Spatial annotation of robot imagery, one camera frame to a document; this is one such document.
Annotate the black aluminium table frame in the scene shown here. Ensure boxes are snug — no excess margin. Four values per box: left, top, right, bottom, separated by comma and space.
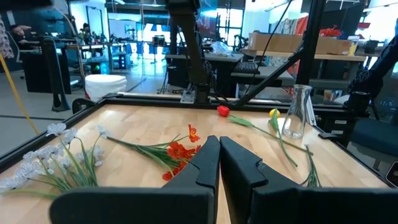
0, 0, 398, 190

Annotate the black pedestal stand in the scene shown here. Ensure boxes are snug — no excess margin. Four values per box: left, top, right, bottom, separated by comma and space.
21, 37, 72, 113

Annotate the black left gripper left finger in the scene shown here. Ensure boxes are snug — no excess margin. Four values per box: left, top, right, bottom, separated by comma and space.
49, 135, 221, 224

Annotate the clear plastic bag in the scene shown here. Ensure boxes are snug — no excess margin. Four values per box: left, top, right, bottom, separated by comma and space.
211, 40, 233, 57

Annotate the black labelled control box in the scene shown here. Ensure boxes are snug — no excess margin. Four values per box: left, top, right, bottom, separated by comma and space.
317, 111, 355, 147

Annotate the yellow artificial tulip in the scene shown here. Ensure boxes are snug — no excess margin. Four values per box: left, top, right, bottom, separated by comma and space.
267, 108, 299, 168

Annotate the white bucket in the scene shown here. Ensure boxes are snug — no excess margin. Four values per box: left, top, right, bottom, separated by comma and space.
84, 73, 127, 102

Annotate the yellow hanging cable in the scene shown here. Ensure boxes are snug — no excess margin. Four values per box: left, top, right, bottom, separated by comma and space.
0, 52, 40, 135

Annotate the computer with green light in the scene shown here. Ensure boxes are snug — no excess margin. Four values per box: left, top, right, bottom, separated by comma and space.
90, 60, 109, 75

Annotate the blue chair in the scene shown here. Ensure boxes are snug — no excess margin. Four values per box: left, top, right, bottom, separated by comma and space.
351, 118, 398, 156

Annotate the black keyboard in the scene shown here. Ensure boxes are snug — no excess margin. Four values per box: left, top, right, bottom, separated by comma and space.
233, 61, 261, 75

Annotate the person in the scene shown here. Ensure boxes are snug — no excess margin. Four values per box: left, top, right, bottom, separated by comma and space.
9, 24, 43, 52

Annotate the red artificial flower bunch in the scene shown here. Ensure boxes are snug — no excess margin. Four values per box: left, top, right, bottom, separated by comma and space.
105, 124, 203, 182

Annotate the grey desk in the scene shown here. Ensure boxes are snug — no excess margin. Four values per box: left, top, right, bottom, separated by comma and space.
164, 52, 245, 96

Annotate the brown cardboard box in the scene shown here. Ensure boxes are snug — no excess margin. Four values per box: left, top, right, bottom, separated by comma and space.
248, 32, 352, 56

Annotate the red artificial tulip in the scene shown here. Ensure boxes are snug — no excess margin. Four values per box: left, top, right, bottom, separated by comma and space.
216, 105, 313, 156

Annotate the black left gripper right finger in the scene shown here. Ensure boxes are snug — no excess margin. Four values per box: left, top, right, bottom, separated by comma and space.
220, 136, 398, 224

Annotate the thin black cable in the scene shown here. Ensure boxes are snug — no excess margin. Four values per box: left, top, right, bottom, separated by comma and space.
244, 0, 294, 93

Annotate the grey metal mounting plate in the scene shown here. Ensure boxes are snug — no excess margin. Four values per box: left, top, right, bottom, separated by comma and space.
180, 90, 196, 104

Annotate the white purple patterned cloth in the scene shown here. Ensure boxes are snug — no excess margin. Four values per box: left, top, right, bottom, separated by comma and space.
0, 15, 15, 60

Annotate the clear glass vase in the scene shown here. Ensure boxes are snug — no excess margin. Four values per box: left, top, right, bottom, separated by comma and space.
281, 83, 313, 140

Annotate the wooden workbench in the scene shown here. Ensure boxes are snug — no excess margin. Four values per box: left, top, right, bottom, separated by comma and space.
231, 48, 368, 91

